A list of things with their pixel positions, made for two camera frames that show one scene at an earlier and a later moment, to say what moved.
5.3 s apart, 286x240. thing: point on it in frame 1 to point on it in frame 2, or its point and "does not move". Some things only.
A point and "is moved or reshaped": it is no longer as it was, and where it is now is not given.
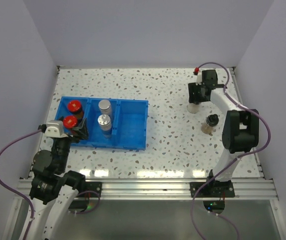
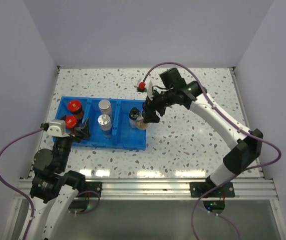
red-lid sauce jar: [70, 121] does not move
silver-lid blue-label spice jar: [104, 121] does not move
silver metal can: [104, 106] does not move
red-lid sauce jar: [75, 107] does not move
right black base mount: [212, 189] does not move
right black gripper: [192, 88] to [149, 106]
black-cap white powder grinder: [192, 108] is moved or reshaped
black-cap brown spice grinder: [212, 120] to [140, 122]
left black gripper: [81, 131] does not move
